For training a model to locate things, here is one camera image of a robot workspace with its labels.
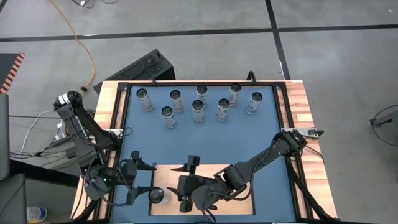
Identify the black diagonal frame strut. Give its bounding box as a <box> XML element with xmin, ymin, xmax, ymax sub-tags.
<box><xmin>284</xmin><ymin>152</ymin><xmax>335</xmax><ymax>222</ymax></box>
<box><xmin>72</xmin><ymin>198</ymin><xmax>100</xmax><ymax>222</ymax></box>

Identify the black orange striped floor mat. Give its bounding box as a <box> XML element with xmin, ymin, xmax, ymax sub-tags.
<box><xmin>0</xmin><ymin>52</ymin><xmax>25</xmax><ymax>95</ymax></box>

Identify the white Celsius can blue band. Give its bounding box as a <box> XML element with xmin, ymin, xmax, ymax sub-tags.
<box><xmin>196</xmin><ymin>85</ymin><xmax>208</xmax><ymax>108</ymax></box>

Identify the black perforated metal box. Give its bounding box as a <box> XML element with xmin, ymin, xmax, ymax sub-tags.
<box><xmin>93</xmin><ymin>49</ymin><xmax>176</xmax><ymax>95</ymax></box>

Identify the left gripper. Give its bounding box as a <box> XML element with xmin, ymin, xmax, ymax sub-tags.
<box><xmin>118</xmin><ymin>151</ymin><xmax>157</xmax><ymax>206</ymax></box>

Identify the white power strip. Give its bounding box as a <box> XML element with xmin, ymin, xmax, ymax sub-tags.
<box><xmin>55</xmin><ymin>119</ymin><xmax>68</xmax><ymax>141</ymax></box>

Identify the white Celsius can red print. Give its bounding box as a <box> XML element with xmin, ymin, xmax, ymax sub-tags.
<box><xmin>216</xmin><ymin>98</ymin><xmax>231</xmax><ymax>122</ymax></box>

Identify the black table frame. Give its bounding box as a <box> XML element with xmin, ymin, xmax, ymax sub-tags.
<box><xmin>93</xmin><ymin>80</ymin><xmax>312</xmax><ymax>224</ymax></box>

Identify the black cable with white plug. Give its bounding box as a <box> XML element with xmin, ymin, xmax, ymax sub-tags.
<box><xmin>71</xmin><ymin>0</ymin><xmax>121</xmax><ymax>9</ymax></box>

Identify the white plastic container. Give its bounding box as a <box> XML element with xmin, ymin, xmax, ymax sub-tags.
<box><xmin>26</xmin><ymin>206</ymin><xmax>48</xmax><ymax>224</ymax></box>

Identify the wooden shelf board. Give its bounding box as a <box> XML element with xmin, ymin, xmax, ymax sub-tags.
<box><xmin>148</xmin><ymin>161</ymin><xmax>256</xmax><ymax>217</ymax></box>

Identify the black floor cable bundle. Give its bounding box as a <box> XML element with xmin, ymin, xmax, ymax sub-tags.
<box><xmin>9</xmin><ymin>149</ymin><xmax>68</xmax><ymax>162</ymax></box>

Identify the white floor cable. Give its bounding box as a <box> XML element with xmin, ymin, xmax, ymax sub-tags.
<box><xmin>19</xmin><ymin>109</ymin><xmax>60</xmax><ymax>158</ymax></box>

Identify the thin black floor cable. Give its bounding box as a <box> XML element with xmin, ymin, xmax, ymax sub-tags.
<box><xmin>8</xmin><ymin>114</ymin><xmax>62</xmax><ymax>120</ymax></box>

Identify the grey power adapter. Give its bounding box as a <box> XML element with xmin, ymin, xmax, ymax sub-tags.
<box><xmin>62</xmin><ymin>145</ymin><xmax>79</xmax><ymax>159</ymax></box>

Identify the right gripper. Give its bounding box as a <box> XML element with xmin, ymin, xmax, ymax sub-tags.
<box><xmin>167</xmin><ymin>154</ymin><xmax>215</xmax><ymax>213</ymax></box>

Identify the black flat floor bar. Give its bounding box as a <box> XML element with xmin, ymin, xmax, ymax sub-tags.
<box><xmin>9</xmin><ymin>159</ymin><xmax>81</xmax><ymax>188</ymax></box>

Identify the white Celsius can yellow band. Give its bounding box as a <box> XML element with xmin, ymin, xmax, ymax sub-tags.
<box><xmin>191</xmin><ymin>99</ymin><xmax>205</xmax><ymax>123</ymax></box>

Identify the yellow floor cable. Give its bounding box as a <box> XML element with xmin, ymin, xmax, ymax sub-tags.
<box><xmin>49</xmin><ymin>0</ymin><xmax>96</xmax><ymax>93</ymax></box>

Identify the blue table mat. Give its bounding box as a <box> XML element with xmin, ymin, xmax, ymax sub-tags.
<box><xmin>110</xmin><ymin>84</ymin><xmax>297</xmax><ymax>223</ymax></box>

